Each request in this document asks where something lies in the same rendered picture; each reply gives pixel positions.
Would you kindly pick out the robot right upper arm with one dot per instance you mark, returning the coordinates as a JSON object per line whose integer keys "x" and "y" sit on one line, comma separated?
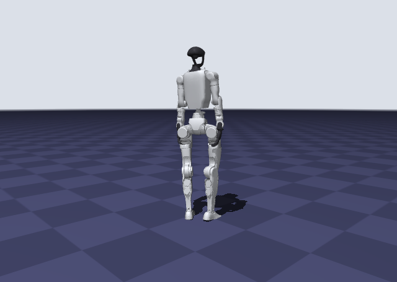
{"x": 213, "y": 77}

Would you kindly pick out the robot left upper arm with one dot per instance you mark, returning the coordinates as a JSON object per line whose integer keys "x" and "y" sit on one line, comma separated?
{"x": 180, "y": 91}

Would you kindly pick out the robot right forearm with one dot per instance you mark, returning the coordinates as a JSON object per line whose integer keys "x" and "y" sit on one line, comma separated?
{"x": 218, "y": 112}

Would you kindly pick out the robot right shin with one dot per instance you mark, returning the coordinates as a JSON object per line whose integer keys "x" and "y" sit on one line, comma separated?
{"x": 211, "y": 186}

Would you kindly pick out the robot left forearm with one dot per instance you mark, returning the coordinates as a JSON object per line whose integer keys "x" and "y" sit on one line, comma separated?
{"x": 180, "y": 116}

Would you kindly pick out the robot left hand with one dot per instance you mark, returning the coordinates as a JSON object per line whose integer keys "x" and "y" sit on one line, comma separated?
{"x": 178, "y": 138}

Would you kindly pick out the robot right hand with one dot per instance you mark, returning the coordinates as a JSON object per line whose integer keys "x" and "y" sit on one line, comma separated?
{"x": 220, "y": 129}

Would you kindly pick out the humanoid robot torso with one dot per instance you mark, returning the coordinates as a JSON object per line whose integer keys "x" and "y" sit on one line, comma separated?
{"x": 197, "y": 95}

